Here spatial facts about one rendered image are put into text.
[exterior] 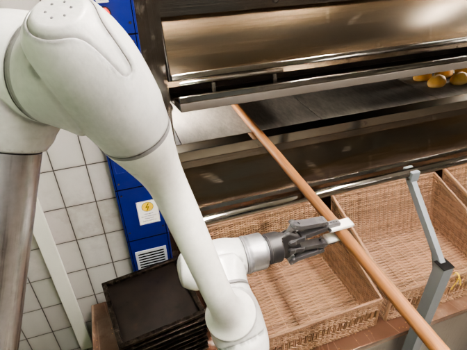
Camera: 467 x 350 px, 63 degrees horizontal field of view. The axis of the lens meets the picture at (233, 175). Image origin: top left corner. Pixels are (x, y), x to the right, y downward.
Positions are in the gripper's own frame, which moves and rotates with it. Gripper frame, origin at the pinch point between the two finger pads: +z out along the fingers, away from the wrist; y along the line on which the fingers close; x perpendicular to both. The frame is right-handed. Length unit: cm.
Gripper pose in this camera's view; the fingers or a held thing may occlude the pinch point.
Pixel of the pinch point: (338, 230)
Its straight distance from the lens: 102.4
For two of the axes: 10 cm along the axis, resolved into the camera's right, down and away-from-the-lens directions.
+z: 9.5, -1.9, 2.5
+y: 0.2, 8.3, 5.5
